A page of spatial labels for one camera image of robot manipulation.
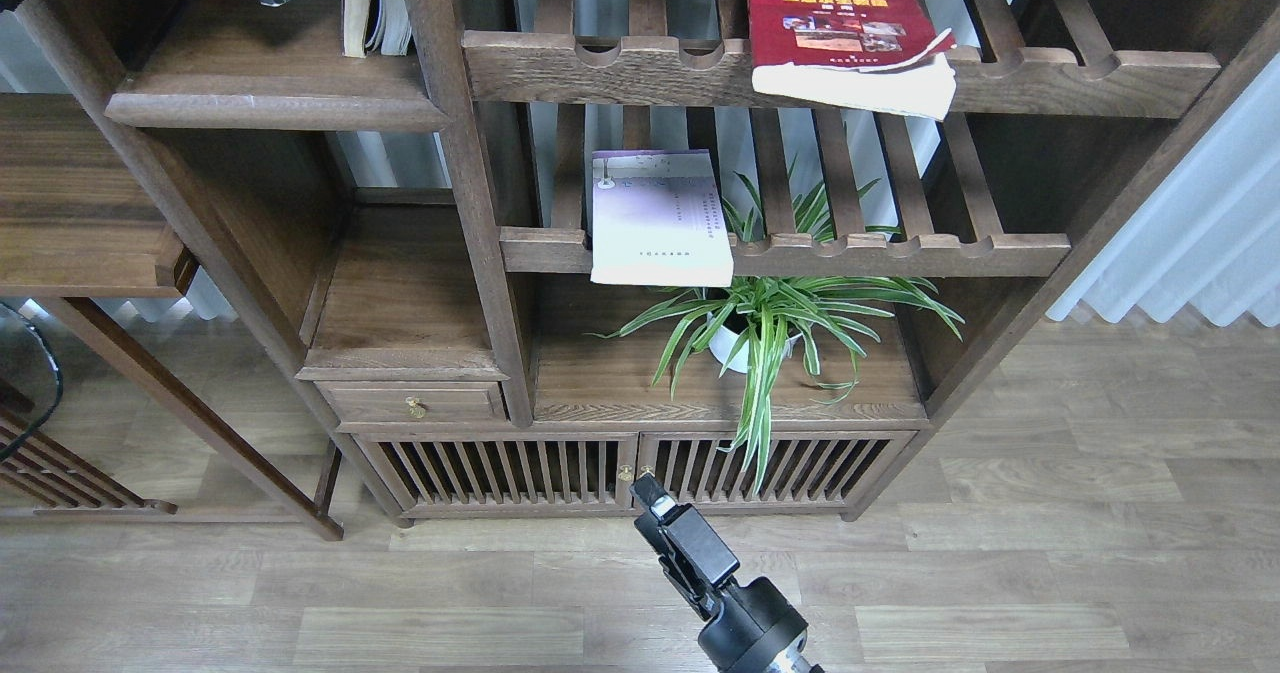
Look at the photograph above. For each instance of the pale lavender book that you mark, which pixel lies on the pale lavender book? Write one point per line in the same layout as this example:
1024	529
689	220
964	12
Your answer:
656	219

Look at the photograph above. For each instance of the dark wooden bookshelf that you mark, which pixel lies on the dark wooden bookshelf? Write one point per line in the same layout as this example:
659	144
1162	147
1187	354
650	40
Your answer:
416	226

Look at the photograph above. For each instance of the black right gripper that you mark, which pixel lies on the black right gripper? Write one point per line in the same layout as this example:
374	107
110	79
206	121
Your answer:
752	628

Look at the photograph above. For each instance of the green spider plant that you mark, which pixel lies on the green spider plant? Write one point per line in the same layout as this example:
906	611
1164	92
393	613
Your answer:
839	305

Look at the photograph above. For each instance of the brass drawer knob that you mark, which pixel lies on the brass drawer knob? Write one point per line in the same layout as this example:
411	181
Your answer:
414	408

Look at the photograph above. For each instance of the wooden side furniture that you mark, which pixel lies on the wooden side furniture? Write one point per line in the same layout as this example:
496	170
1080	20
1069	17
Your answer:
183	421

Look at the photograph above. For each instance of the upright books on shelf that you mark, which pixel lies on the upright books on shelf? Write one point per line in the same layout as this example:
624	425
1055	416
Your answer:
371	26

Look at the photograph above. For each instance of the white plant pot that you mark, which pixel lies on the white plant pot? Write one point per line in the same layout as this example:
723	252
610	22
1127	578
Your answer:
730	343

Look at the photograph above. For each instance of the red cover book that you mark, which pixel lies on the red cover book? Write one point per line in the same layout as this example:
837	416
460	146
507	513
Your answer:
876	55

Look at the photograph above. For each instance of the white curtain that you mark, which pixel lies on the white curtain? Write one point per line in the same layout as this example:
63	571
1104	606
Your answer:
1208	238

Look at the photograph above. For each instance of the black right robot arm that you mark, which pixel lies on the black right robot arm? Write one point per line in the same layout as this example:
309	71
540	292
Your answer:
748	628

